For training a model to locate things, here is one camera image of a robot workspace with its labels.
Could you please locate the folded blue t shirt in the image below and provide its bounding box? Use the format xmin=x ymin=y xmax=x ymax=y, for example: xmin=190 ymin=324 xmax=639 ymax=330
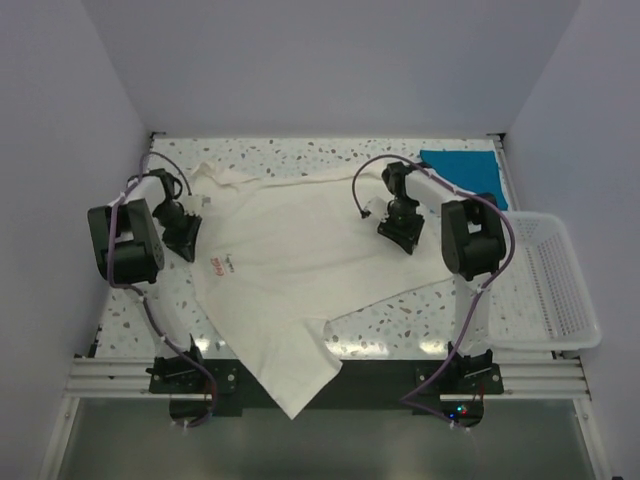
xmin=420 ymin=150 xmax=509 ymax=211

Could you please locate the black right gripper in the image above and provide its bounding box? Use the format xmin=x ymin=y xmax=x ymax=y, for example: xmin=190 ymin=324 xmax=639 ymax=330
xmin=378 ymin=197 xmax=425 ymax=255

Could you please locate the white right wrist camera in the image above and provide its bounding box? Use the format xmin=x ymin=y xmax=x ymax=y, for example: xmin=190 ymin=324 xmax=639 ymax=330
xmin=361 ymin=196 xmax=387 ymax=221

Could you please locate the aluminium rail frame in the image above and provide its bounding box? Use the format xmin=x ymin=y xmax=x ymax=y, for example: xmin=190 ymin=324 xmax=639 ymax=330
xmin=38 ymin=135 xmax=613 ymax=479

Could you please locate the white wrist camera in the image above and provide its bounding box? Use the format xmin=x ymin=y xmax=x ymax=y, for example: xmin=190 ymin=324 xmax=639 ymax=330
xmin=361 ymin=196 xmax=387 ymax=221
xmin=182 ymin=194 xmax=212 ymax=216

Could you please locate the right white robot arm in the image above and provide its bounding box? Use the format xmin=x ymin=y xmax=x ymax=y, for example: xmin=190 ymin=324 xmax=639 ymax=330
xmin=378 ymin=162 xmax=513 ymax=393

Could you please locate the white t shirt red print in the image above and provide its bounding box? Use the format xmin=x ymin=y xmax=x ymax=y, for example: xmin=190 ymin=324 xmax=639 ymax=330
xmin=191 ymin=162 xmax=450 ymax=417

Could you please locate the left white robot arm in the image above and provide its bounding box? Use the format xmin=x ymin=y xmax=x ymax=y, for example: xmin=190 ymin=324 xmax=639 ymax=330
xmin=87 ymin=169 xmax=212 ymax=393

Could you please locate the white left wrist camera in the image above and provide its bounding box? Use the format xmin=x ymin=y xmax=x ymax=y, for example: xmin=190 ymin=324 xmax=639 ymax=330
xmin=182 ymin=194 xmax=212 ymax=216

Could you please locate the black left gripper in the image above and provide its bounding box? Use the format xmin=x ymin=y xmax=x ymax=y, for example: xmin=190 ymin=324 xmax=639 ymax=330
xmin=153 ymin=201 xmax=201 ymax=262

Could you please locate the white plastic basket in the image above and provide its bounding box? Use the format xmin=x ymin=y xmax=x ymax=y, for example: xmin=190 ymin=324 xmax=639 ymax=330
xmin=489 ymin=211 xmax=602 ymax=351

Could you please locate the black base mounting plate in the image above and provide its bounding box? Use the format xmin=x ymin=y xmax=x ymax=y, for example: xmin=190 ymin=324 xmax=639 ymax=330
xmin=146 ymin=355 xmax=505 ymax=426

